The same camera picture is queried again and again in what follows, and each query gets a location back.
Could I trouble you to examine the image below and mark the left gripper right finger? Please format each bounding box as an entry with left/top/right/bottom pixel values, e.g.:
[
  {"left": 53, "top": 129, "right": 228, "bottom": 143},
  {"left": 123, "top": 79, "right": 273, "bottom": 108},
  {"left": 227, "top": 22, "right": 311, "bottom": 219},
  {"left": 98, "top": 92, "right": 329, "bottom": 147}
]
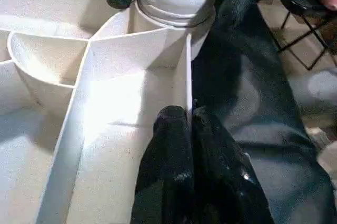
[{"left": 191, "top": 106, "right": 274, "bottom": 224}]

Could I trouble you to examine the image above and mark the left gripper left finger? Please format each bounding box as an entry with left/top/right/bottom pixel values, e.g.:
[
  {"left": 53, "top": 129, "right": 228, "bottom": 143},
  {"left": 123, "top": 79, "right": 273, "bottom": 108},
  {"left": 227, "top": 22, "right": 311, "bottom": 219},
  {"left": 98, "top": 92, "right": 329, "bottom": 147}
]
[{"left": 134, "top": 105, "right": 195, "bottom": 224}]

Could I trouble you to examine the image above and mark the black metal floor stand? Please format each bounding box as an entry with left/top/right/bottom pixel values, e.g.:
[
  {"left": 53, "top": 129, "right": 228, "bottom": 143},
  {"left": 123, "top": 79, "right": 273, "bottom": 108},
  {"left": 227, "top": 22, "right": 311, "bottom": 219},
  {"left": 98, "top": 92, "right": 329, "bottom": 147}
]
[{"left": 257, "top": 0, "right": 337, "bottom": 71}]

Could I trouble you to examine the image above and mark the black plastic mat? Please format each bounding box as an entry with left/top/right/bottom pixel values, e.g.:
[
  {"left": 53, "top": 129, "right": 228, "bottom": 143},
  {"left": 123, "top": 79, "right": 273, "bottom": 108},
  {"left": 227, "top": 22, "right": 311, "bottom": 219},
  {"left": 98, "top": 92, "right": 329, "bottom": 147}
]
[{"left": 191, "top": 0, "right": 337, "bottom": 224}]

